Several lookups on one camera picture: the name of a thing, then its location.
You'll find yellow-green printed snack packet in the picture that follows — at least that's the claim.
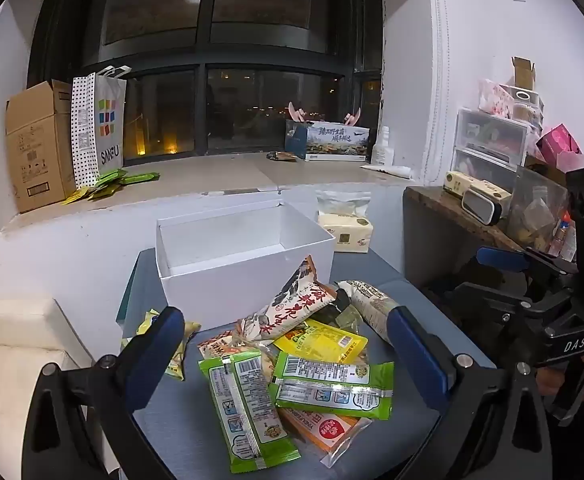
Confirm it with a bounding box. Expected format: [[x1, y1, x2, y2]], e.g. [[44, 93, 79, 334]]
[[121, 310, 202, 382]]

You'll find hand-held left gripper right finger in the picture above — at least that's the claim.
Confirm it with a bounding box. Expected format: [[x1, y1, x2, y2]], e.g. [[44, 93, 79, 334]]
[[387, 305, 554, 480]]

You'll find cream case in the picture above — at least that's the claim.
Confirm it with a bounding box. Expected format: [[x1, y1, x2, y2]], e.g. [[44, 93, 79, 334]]
[[444, 170, 514, 227]]

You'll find small open cardboard box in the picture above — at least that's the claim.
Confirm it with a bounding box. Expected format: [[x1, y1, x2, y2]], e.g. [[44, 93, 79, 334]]
[[510, 56, 536, 90]]

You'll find cream tissue pack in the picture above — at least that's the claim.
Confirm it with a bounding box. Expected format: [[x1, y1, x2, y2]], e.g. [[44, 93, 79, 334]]
[[318, 211, 376, 254]]

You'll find pink antler headband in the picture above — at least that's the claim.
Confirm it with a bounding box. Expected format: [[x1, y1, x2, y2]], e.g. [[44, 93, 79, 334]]
[[288, 102, 364, 127]]

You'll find dark green snack packet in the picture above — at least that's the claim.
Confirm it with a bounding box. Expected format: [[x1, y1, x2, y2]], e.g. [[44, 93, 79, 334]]
[[322, 290, 365, 336]]

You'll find beige round snack packet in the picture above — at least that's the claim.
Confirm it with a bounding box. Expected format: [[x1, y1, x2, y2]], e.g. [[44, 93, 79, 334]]
[[339, 280, 404, 347]]

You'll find floral printed pack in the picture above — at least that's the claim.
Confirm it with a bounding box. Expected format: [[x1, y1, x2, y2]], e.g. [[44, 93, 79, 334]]
[[478, 78, 514, 117]]

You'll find white leather ottoman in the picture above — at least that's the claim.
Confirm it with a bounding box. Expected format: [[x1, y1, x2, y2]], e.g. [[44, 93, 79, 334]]
[[0, 297, 95, 476]]

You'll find dark side cabinet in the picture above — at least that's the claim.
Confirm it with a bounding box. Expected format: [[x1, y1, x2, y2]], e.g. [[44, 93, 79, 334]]
[[403, 185, 523, 301]]

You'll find orange clear-edged snack packet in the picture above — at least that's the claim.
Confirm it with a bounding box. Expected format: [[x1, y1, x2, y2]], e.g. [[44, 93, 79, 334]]
[[277, 406, 374, 469]]

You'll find small orange nut packet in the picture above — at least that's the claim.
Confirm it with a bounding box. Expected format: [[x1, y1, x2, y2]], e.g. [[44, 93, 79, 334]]
[[197, 329, 247, 362]]

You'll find pink box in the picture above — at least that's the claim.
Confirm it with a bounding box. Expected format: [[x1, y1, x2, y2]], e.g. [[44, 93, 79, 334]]
[[536, 123, 584, 167]]

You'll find clear storage container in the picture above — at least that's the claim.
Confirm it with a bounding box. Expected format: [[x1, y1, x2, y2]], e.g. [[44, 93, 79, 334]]
[[508, 164, 575, 257]]

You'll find yellow snack packet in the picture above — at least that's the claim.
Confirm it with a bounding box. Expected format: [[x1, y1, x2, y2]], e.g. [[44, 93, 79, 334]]
[[273, 319, 369, 366]]

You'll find clear plastic drawer unit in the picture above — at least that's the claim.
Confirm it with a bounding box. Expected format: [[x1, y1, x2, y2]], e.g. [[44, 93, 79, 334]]
[[450, 106, 531, 187]]

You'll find brown cardboard box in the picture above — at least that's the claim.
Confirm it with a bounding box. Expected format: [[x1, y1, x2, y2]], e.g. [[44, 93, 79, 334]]
[[5, 79, 81, 214]]

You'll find blue printed tissue box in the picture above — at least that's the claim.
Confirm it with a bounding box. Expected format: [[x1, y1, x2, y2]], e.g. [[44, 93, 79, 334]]
[[285, 120, 371, 163]]

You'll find white tube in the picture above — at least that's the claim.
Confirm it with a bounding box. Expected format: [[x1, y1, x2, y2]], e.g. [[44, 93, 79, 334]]
[[361, 163, 414, 179]]

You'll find large white red snack bag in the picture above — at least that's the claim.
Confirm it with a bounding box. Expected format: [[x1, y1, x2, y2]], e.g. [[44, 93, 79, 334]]
[[235, 255, 337, 347]]

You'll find pile of green yellow packets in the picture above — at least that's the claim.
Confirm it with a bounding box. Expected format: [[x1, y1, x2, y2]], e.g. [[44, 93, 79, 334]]
[[62, 168, 161, 205]]

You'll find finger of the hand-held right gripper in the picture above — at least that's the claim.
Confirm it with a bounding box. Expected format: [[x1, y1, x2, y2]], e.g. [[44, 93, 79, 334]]
[[476, 246, 575, 277], [451, 280, 538, 363]]

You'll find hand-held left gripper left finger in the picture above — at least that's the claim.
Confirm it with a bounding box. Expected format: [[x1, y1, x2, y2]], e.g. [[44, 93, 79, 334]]
[[22, 306, 185, 480]]

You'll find dark window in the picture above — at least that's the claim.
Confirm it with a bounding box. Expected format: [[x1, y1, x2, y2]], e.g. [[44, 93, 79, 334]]
[[27, 0, 384, 167]]

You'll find white plastic bottle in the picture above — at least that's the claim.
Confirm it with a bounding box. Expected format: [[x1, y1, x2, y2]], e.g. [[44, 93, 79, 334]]
[[371, 127, 396, 166]]

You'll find white cardboard box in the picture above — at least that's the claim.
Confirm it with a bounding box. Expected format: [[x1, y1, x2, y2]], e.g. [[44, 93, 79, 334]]
[[155, 187, 337, 333]]

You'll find white dotted shopping bag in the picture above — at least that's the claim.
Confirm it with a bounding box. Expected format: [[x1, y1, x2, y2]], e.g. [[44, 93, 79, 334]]
[[70, 65, 127, 189]]

